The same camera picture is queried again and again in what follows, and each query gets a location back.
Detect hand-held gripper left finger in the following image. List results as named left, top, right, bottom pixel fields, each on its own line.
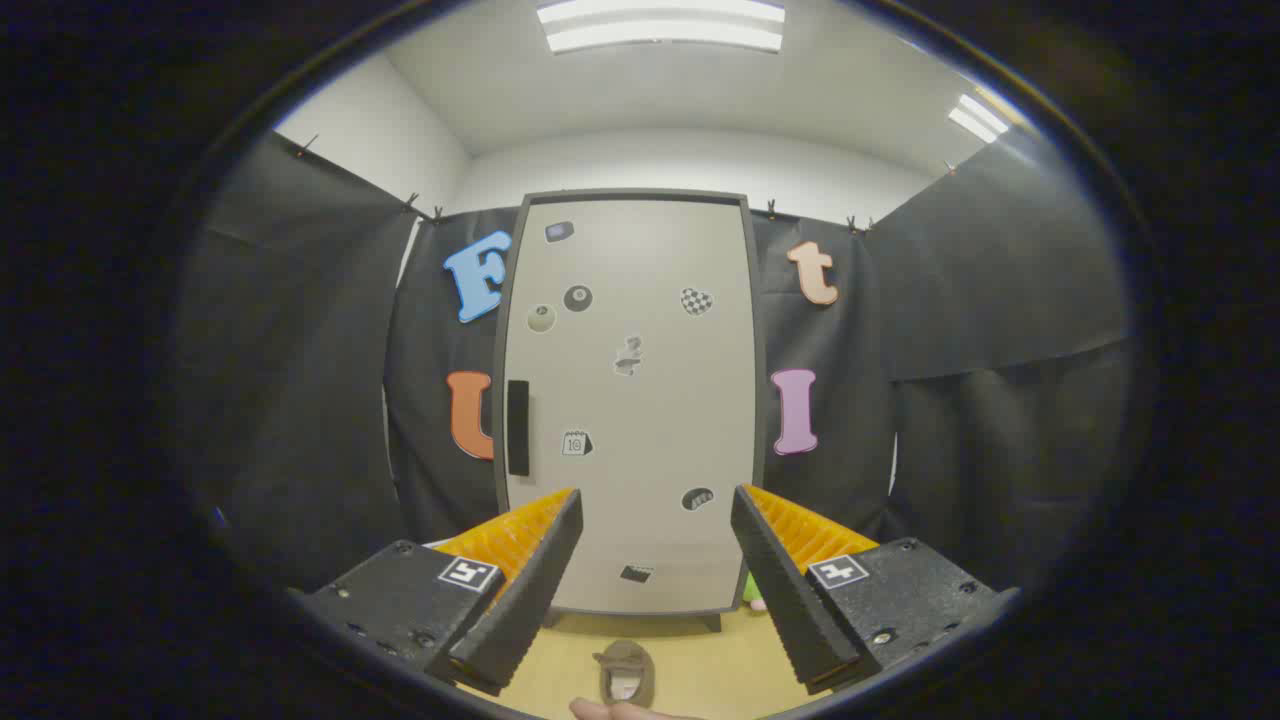
left=298, top=487, right=585, bottom=698

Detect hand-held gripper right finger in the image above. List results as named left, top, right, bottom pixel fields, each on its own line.
left=730, top=484, right=1021, bottom=696

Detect brown plush shoe with bow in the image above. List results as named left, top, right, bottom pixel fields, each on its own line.
left=592, top=640, right=657, bottom=709

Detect black cabinet door handle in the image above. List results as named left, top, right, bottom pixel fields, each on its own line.
left=507, top=380, right=531, bottom=477

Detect grey shoe cabinet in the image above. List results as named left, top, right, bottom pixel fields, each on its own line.
left=490, top=188, right=769, bottom=633

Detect black backdrop cloth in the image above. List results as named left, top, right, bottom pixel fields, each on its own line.
left=180, top=130, right=1136, bottom=601

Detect small ceiling light panel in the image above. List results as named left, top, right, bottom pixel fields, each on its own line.
left=948, top=92, right=1011, bottom=144

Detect long ceiling light panel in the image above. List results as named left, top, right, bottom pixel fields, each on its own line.
left=537, top=0, right=787, bottom=55

